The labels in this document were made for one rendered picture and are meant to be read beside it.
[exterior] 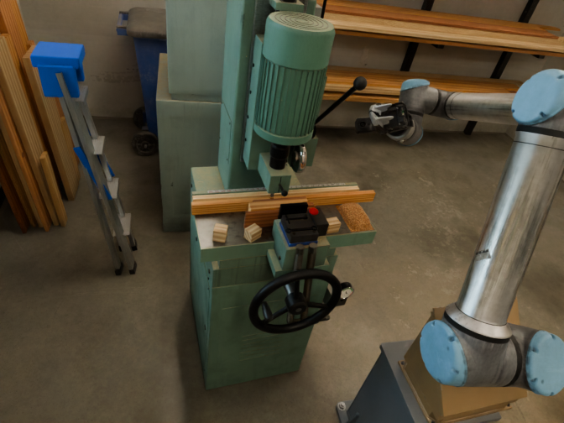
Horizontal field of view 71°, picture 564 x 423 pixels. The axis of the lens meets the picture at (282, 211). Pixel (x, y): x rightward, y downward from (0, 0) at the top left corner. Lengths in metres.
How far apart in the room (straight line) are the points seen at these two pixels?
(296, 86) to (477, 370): 0.80
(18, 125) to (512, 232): 2.13
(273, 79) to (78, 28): 2.61
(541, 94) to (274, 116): 0.61
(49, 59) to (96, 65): 1.88
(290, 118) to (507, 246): 0.60
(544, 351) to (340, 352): 1.17
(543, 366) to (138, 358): 1.58
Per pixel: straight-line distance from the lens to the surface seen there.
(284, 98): 1.06
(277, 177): 1.22
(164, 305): 2.19
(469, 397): 1.42
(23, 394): 2.08
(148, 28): 2.83
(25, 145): 2.41
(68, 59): 1.72
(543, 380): 1.18
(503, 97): 1.30
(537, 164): 0.97
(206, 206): 1.28
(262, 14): 1.23
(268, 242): 1.23
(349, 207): 1.39
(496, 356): 1.07
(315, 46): 1.02
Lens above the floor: 1.76
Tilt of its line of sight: 39 degrees down
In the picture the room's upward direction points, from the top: 11 degrees clockwise
